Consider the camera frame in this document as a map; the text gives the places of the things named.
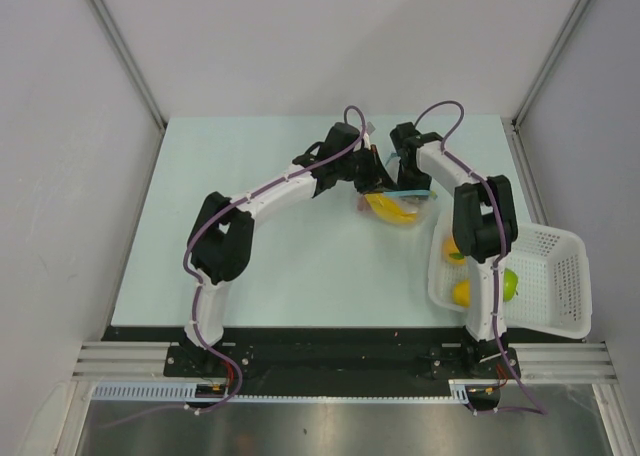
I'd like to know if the orange fake fruit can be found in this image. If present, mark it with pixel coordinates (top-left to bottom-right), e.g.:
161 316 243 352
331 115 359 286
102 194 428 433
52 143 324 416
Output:
442 236 466 266

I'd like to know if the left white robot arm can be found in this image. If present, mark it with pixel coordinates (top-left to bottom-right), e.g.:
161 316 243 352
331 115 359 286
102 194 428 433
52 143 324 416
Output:
183 122 397 376

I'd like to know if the clear zip top bag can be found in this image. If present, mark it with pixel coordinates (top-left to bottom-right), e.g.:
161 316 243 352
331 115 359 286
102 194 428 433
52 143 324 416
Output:
355 148 441 230

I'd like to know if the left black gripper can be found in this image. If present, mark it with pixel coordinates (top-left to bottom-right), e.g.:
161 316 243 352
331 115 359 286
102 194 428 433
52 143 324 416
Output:
336 145 398 196

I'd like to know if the aluminium corner post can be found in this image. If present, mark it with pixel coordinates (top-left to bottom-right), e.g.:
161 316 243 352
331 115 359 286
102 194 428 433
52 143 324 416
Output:
85 0 168 134
511 0 595 128

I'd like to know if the green fake apple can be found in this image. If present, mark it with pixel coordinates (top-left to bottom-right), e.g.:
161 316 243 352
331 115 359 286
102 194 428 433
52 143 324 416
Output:
503 269 519 302

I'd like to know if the yellow fake pear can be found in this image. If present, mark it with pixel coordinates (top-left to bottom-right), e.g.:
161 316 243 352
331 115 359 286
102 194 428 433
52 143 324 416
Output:
452 279 471 308

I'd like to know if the left aluminium corner post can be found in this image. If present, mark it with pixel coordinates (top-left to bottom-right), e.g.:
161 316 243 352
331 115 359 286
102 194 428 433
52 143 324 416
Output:
85 0 168 134

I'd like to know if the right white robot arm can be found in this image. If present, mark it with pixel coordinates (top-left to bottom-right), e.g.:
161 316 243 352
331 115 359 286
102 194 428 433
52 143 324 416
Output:
390 122 518 378

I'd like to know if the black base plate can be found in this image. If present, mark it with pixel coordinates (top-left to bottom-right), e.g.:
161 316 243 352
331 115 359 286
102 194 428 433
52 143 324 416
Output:
102 326 520 380

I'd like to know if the aluminium frame rail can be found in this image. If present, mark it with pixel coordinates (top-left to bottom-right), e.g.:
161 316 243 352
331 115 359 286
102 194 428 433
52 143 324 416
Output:
72 342 617 384

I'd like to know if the yellow fake banana bunch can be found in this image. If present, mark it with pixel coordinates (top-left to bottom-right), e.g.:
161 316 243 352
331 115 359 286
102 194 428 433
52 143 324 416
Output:
363 193 419 225

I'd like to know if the right aluminium corner post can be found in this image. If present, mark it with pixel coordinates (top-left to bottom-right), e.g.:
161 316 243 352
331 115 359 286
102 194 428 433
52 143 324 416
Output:
511 0 595 128

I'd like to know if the white perforated plastic basket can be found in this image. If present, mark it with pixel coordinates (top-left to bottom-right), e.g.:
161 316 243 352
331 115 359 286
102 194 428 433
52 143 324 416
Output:
428 211 592 339

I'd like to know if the white cable duct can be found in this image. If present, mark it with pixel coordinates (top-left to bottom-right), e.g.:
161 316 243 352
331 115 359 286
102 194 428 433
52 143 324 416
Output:
92 379 474 405

